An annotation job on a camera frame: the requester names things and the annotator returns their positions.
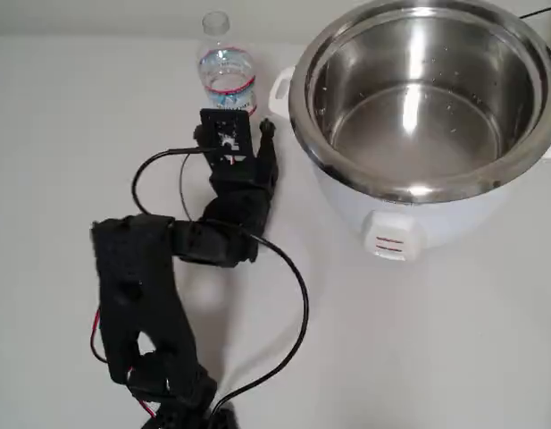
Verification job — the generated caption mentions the clear plastic water bottle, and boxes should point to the clear plastic water bottle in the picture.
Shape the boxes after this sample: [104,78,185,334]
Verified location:
[196,12,259,120]

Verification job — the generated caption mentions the white rice cooker body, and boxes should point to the white rice cooker body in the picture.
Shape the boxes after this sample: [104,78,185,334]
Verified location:
[268,64,551,263]

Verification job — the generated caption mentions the steel inner cooking pot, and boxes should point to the steel inner cooking pot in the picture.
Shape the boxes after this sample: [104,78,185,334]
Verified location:
[287,0,551,203]

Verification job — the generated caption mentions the black gripper camera mount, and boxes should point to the black gripper camera mount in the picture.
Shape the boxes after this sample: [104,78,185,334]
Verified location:
[198,108,252,167]

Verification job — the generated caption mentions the red servo wires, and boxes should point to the red servo wires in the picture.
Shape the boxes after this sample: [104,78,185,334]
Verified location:
[88,307,156,417]

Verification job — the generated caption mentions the thin black cable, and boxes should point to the thin black cable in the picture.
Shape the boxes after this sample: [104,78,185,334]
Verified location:
[518,3,551,21]

